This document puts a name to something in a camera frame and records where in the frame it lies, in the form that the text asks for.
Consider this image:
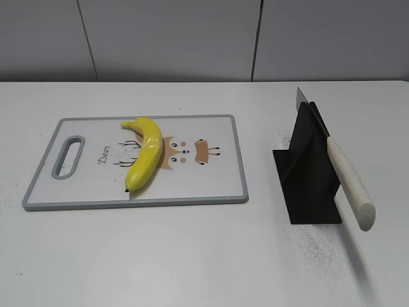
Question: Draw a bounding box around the black knife stand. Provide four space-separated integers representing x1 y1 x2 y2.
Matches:
272 102 342 224

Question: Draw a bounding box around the yellow plastic banana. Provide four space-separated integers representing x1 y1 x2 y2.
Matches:
121 118 163 193

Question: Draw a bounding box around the white grey-rimmed cutting board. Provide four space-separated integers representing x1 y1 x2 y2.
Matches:
22 114 249 211

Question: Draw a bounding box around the knife with white handle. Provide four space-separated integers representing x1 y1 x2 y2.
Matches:
296 88 376 232

